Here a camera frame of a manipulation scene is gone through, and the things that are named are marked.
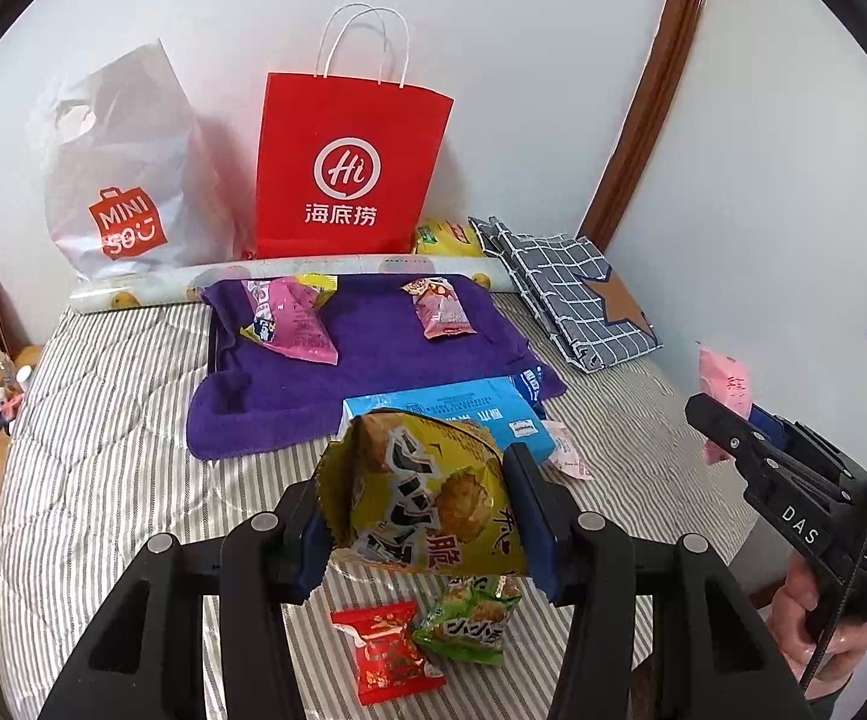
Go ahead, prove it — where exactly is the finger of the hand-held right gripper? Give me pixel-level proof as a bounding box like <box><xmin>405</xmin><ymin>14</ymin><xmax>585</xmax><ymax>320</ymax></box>
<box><xmin>686</xmin><ymin>394</ymin><xmax>854</xmax><ymax>560</ymax></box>
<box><xmin>752</xmin><ymin>405</ymin><xmax>867</xmax><ymax>492</ymax></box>

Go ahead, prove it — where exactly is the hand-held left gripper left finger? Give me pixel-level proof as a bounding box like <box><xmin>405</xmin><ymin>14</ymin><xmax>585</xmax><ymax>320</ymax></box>
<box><xmin>39</xmin><ymin>476</ymin><xmax>329</xmax><ymax>720</ymax></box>

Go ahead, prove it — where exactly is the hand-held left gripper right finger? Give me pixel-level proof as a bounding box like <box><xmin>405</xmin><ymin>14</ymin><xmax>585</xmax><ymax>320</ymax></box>
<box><xmin>504</xmin><ymin>444</ymin><xmax>817</xmax><ymax>720</ymax></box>

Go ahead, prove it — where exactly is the pale pink snack packet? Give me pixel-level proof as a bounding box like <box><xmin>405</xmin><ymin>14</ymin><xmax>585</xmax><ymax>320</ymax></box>
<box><xmin>542</xmin><ymin>420</ymin><xmax>595</xmax><ymax>481</ymax></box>

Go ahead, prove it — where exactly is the yellow snack packet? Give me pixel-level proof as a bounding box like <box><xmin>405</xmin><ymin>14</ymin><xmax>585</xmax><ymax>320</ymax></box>
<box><xmin>313</xmin><ymin>409</ymin><xmax>532</xmax><ymax>578</ymax></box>

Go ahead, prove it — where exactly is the red snack packet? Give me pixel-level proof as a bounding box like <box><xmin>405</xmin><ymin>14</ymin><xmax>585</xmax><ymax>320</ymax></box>
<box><xmin>330</xmin><ymin>600</ymin><xmax>448</xmax><ymax>706</ymax></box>

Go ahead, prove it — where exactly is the large pink snack packet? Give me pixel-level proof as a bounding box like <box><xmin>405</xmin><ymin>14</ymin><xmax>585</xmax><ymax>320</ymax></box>
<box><xmin>242</xmin><ymin>274</ymin><xmax>340</xmax><ymax>367</ymax></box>

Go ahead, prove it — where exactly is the person's right hand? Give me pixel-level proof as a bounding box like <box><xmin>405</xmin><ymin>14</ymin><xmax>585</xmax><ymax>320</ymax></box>
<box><xmin>767</xmin><ymin>562</ymin><xmax>867</xmax><ymax>683</ymax></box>

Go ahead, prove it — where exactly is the pink packet at right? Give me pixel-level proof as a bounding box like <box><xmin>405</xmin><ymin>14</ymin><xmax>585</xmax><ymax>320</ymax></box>
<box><xmin>698</xmin><ymin>345</ymin><xmax>755</xmax><ymax>466</ymax></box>

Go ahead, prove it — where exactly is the green snack packet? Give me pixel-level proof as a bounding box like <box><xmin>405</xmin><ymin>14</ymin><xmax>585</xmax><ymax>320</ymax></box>
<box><xmin>412</xmin><ymin>574</ymin><xmax>524</xmax><ymax>667</ymax></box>

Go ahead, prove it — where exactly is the blue tissue pack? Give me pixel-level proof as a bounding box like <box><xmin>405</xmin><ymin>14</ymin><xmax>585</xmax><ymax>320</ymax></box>
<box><xmin>343</xmin><ymin>369</ymin><xmax>560</xmax><ymax>466</ymax></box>

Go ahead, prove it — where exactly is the purple towel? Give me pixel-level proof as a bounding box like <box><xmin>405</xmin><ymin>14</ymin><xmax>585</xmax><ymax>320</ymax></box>
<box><xmin>187</xmin><ymin>274</ymin><xmax>568</xmax><ymax>460</ymax></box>

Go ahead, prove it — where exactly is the pink panda snack packet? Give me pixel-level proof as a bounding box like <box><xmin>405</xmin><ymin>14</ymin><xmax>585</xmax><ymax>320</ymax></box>
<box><xmin>401</xmin><ymin>276</ymin><xmax>475</xmax><ymax>341</ymax></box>

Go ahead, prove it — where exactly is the grey checked cloth bag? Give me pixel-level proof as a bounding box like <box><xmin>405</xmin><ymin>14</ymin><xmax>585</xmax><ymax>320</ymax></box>
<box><xmin>469</xmin><ymin>216</ymin><xmax>663</xmax><ymax>372</ymax></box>

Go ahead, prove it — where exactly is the striped bed quilt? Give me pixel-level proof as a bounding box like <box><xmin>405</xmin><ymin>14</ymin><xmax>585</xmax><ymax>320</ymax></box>
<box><xmin>0</xmin><ymin>292</ymin><xmax>772</xmax><ymax>720</ymax></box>

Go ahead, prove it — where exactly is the large yellow chip bag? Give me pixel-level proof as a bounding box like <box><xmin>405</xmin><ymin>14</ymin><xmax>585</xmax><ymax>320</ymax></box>
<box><xmin>412</xmin><ymin>219</ymin><xmax>494</xmax><ymax>260</ymax></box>

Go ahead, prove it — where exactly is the fruit-printed paper roll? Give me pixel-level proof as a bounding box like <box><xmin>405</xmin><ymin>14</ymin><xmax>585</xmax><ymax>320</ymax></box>
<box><xmin>69</xmin><ymin>251</ymin><xmax>513</xmax><ymax>312</ymax></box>

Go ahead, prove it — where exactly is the white plastic shopping bag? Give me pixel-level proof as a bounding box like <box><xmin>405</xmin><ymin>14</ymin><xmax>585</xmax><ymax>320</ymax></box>
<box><xmin>28</xmin><ymin>41</ymin><xmax>254</xmax><ymax>282</ymax></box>

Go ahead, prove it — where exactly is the red paper bag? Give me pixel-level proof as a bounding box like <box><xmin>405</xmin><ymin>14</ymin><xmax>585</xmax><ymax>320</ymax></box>
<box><xmin>254</xmin><ymin>4</ymin><xmax>455</xmax><ymax>260</ymax></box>

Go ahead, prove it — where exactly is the brown wooden door frame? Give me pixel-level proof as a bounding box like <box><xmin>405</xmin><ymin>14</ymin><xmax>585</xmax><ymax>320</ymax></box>
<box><xmin>579</xmin><ymin>0</ymin><xmax>715</xmax><ymax>245</ymax></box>

